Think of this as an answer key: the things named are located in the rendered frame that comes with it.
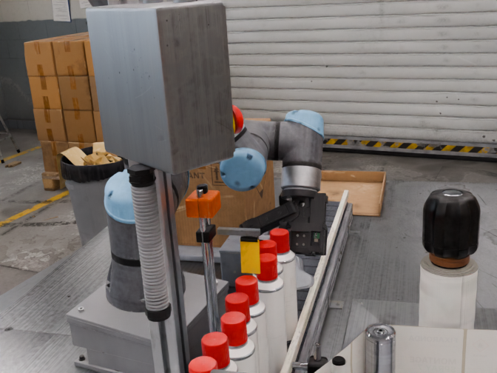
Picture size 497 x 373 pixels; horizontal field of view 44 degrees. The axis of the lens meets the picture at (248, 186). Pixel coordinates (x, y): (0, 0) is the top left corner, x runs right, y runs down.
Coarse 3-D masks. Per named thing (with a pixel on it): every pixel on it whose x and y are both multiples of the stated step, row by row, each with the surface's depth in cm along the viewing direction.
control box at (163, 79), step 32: (96, 32) 78; (128, 32) 72; (160, 32) 67; (192, 32) 70; (224, 32) 73; (96, 64) 80; (128, 64) 74; (160, 64) 68; (192, 64) 71; (224, 64) 74; (128, 96) 76; (160, 96) 70; (192, 96) 72; (224, 96) 75; (128, 128) 78; (160, 128) 72; (192, 128) 73; (224, 128) 76; (160, 160) 73; (192, 160) 73; (224, 160) 77
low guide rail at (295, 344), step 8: (344, 192) 173; (344, 200) 167; (344, 208) 165; (336, 216) 157; (336, 224) 152; (336, 232) 150; (328, 240) 143; (328, 248) 139; (328, 256) 138; (320, 264) 131; (320, 272) 128; (320, 280) 127; (312, 288) 122; (312, 296) 119; (304, 304) 116; (312, 304) 118; (304, 312) 113; (304, 320) 110; (296, 328) 108; (304, 328) 110; (296, 336) 106; (296, 344) 104; (288, 352) 101; (296, 352) 103; (288, 360) 99; (288, 368) 98
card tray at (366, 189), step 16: (336, 176) 208; (352, 176) 206; (368, 176) 205; (384, 176) 199; (320, 192) 198; (336, 192) 197; (352, 192) 196; (368, 192) 196; (384, 192) 195; (368, 208) 183
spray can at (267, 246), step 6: (264, 240) 103; (270, 240) 103; (264, 246) 100; (270, 246) 100; (276, 246) 101; (264, 252) 100; (270, 252) 100; (276, 252) 101; (282, 270) 102; (282, 276) 102
